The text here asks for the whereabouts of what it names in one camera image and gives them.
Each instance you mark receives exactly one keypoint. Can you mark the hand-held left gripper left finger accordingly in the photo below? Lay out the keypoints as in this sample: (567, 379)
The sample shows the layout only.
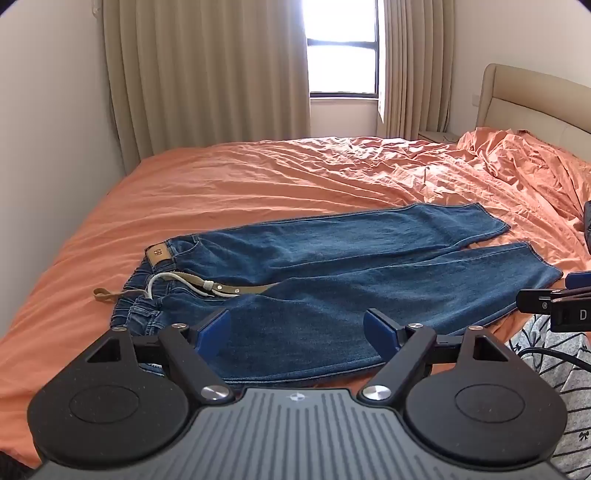
(215, 331)

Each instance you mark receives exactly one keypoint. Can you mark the blue denim pants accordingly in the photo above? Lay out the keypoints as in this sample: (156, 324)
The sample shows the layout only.
(323, 258)

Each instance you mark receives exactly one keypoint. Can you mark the crumpled orange duvet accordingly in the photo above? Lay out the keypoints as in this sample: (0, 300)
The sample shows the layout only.
(526, 161)

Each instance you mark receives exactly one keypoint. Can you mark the orange bed sheet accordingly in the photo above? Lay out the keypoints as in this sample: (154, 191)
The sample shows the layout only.
(258, 180)

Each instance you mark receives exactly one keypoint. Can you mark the beige curtain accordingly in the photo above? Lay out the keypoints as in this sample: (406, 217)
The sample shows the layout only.
(413, 64)
(203, 74)

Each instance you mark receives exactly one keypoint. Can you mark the dark framed window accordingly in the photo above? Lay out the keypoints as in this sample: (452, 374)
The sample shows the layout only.
(341, 50)

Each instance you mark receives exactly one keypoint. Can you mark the white nightstand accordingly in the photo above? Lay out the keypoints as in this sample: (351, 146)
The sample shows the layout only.
(438, 135)

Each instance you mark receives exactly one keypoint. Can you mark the olive fabric belt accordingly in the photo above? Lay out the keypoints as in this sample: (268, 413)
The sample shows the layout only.
(251, 289)

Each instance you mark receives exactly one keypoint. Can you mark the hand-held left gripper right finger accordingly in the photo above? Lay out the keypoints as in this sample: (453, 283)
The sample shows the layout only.
(377, 330)

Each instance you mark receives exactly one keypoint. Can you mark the beige padded headboard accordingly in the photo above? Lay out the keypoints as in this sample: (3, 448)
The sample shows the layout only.
(531, 99)

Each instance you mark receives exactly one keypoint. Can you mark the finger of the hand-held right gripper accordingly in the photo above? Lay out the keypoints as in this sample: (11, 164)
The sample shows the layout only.
(579, 280)
(535, 300)

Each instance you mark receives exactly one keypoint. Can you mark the person's striped printed clothing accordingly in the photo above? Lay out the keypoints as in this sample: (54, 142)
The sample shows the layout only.
(568, 397)

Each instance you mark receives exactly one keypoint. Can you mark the dark cloth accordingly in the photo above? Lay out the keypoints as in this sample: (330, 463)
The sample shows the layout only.
(587, 226)

